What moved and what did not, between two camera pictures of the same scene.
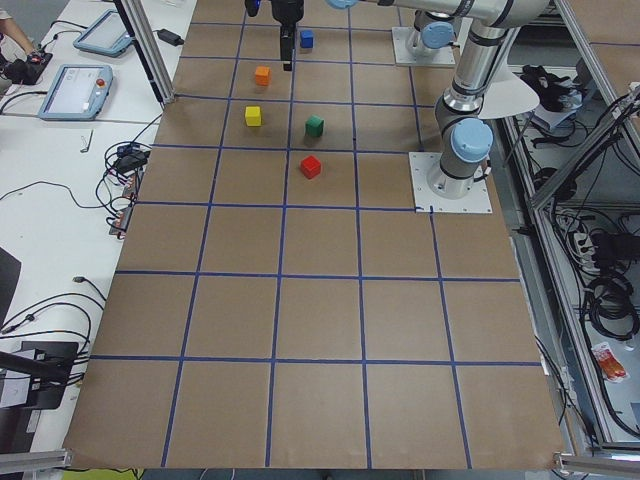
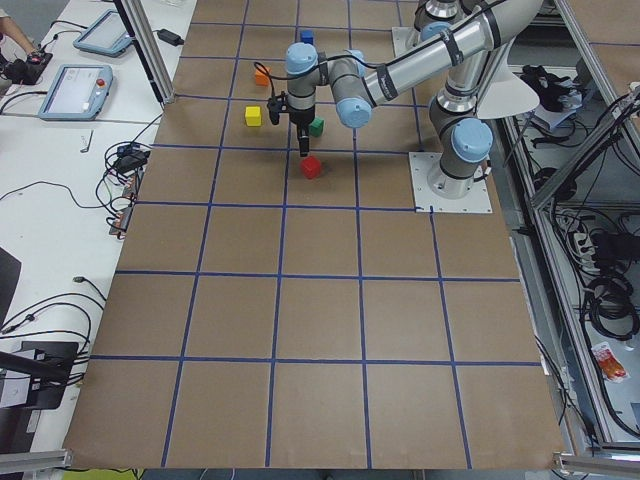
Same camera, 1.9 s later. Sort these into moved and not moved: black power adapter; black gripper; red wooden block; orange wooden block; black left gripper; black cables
Moved: black gripper; black left gripper
Not moved: black power adapter; orange wooden block; red wooden block; black cables
